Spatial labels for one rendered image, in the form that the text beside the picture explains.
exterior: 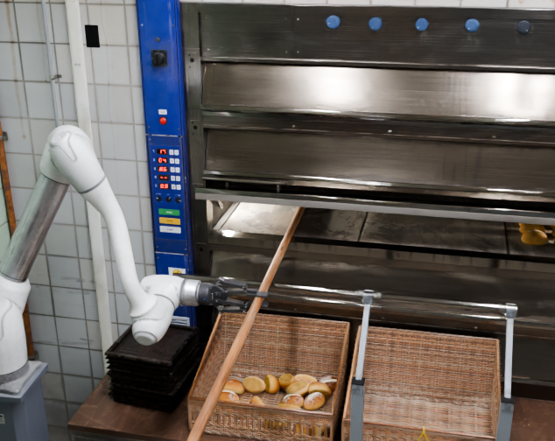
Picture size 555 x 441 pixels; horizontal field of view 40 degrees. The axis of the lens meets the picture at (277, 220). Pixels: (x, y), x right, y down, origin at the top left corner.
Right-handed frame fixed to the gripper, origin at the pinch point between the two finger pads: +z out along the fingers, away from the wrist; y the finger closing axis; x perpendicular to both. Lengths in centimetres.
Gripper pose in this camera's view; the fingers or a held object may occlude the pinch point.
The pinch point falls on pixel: (257, 298)
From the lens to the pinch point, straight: 260.8
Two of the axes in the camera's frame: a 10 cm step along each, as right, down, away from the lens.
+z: 9.8, 0.7, -1.9
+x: -2.1, 3.7, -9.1
